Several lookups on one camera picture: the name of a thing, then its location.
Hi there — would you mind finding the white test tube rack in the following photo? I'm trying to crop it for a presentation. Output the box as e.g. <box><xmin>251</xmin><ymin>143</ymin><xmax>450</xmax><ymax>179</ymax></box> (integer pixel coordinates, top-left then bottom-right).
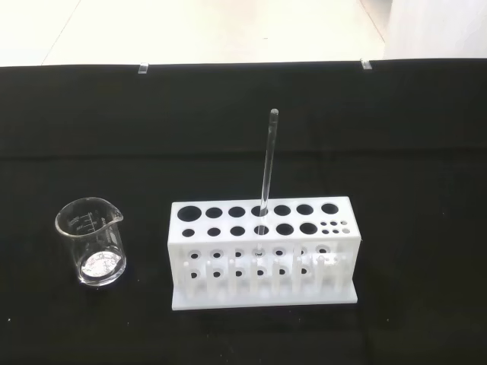
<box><xmin>166</xmin><ymin>195</ymin><xmax>360</xmax><ymax>311</ymax></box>

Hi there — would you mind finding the black cloth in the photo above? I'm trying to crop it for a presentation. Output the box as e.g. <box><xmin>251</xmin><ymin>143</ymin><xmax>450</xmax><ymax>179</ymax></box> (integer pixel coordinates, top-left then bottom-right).
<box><xmin>0</xmin><ymin>56</ymin><xmax>487</xmax><ymax>365</ymax></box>

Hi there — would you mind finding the small clear glass beaker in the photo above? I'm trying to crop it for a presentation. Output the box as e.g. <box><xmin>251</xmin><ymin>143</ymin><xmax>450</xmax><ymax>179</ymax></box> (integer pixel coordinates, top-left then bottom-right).
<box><xmin>54</xmin><ymin>196</ymin><xmax>127</xmax><ymax>287</ymax></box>

